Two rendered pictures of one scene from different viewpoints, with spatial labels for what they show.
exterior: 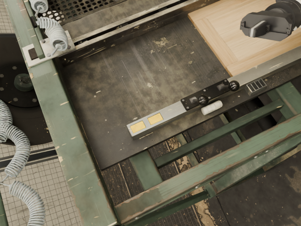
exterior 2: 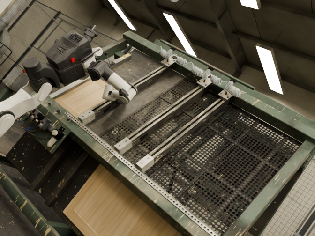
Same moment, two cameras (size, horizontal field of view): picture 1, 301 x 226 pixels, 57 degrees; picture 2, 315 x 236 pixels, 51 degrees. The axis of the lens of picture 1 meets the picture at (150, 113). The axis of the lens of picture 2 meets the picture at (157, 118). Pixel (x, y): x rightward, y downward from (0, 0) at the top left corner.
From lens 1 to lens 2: 3.37 m
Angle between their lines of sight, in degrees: 68
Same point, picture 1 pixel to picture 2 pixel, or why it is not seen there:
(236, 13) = (98, 99)
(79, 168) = (138, 39)
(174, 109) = (116, 61)
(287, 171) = not seen: hidden behind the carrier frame
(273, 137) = not seen: hidden behind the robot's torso
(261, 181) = not seen: hidden behind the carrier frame
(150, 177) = (119, 53)
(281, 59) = (77, 82)
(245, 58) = (92, 83)
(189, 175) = (106, 48)
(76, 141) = (143, 43)
